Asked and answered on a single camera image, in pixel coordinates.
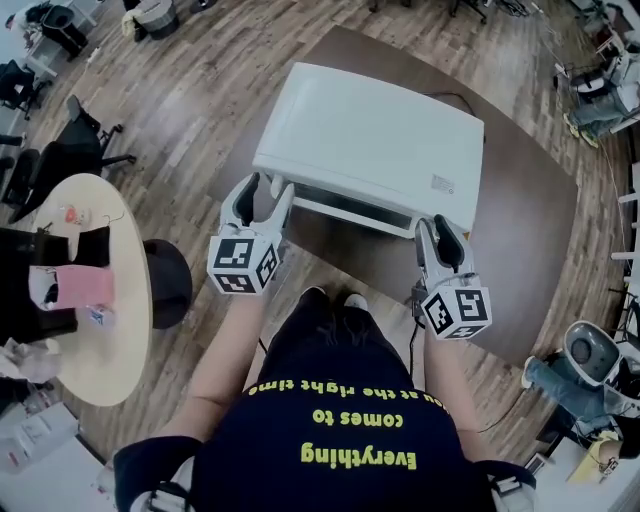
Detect white cardboard box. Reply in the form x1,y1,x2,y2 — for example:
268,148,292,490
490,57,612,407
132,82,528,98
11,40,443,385
0,402,81,476

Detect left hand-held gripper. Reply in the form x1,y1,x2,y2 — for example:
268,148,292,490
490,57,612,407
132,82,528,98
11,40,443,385
207,171,297,298

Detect red label plastic bottle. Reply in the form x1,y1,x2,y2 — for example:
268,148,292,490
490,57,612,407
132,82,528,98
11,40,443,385
60,202,92,227

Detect crumpled beige plastic bag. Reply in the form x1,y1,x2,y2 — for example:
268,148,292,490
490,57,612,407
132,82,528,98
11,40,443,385
0,337,62,387

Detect person's right forearm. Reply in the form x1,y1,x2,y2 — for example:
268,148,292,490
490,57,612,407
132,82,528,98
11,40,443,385
423,327,482,462

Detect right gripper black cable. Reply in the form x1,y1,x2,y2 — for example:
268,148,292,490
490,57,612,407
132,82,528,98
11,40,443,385
408,314,427,387

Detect dark wooden table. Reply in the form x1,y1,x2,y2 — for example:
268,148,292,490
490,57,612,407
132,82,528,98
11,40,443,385
212,24,581,367

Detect round beige table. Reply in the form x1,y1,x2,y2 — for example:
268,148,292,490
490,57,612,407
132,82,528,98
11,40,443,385
29,172,194,408

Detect large black bag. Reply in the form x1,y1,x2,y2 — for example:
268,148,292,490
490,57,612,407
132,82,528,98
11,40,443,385
0,227,79,346

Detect thin black cable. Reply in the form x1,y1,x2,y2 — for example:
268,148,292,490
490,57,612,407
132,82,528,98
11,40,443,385
423,90,477,117

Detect person's black trousers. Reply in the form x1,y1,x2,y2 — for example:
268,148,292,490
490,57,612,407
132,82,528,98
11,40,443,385
259,287,417,397

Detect pink paper bag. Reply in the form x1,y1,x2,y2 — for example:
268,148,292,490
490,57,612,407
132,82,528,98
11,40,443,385
29,263,117,314

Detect white glass oven door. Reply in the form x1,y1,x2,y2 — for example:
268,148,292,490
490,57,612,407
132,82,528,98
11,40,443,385
269,172,421,240

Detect white oven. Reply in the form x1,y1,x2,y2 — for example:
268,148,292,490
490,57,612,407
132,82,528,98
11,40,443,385
252,61,486,241

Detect black floor cable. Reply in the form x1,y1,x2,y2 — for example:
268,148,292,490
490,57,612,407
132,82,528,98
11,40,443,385
477,398,527,434

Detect grey laundry basket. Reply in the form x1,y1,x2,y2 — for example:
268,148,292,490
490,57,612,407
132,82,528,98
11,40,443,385
132,0,181,42

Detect white grey round appliance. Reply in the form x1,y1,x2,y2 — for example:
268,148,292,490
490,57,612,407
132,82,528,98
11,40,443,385
564,319,624,389

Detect person's left forearm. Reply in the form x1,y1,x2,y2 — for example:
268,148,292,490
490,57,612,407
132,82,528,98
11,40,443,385
159,294,267,442

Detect small black pouch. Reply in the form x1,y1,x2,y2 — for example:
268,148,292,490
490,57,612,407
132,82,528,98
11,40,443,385
74,224,112,269

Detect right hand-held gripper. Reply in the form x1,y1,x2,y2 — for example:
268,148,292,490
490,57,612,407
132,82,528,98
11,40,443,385
410,213,494,342

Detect person's black printed shirt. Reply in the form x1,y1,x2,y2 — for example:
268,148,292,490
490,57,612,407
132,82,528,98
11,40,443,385
113,369,539,512

